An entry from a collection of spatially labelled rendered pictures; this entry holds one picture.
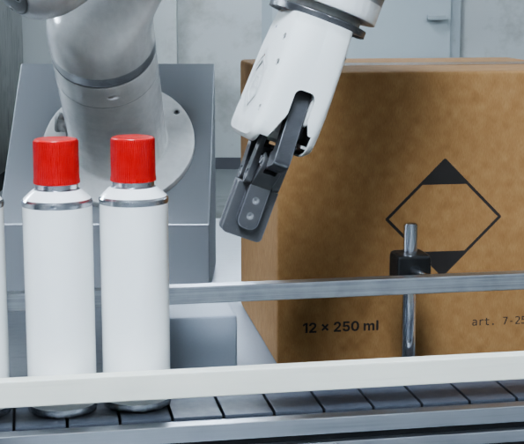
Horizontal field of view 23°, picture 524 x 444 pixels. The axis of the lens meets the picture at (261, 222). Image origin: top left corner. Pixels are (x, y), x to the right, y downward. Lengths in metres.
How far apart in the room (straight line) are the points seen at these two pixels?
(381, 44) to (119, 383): 7.89
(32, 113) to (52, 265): 0.75
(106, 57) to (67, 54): 0.04
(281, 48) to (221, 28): 7.88
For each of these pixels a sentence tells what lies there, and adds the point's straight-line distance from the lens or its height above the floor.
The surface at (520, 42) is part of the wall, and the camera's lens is 8.95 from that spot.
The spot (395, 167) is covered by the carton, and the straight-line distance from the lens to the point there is 1.18.
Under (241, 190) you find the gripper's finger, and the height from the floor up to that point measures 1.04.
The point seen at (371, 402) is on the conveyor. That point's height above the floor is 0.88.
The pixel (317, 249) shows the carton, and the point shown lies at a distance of 1.17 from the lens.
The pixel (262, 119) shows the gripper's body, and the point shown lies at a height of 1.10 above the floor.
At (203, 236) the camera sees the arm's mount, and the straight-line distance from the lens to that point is 1.55.
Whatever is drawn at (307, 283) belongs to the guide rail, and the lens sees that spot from 1.03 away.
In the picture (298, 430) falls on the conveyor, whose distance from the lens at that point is 0.97.
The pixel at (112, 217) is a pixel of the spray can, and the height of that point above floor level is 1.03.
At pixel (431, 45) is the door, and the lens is 8.81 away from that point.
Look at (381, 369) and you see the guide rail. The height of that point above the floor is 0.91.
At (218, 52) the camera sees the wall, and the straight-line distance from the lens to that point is 8.81.
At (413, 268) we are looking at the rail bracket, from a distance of 1.09.
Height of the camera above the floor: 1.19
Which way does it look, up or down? 10 degrees down
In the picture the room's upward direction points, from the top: straight up
